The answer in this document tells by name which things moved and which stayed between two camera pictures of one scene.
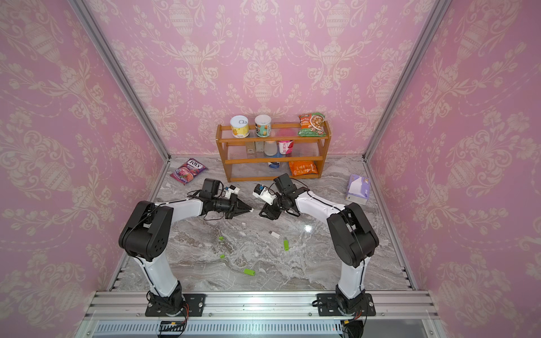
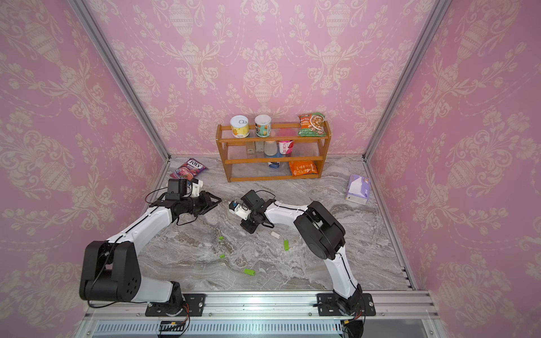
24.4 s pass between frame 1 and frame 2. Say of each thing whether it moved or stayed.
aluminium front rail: stayed
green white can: stayed
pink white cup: stayed
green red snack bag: stayed
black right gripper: moved
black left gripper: moved
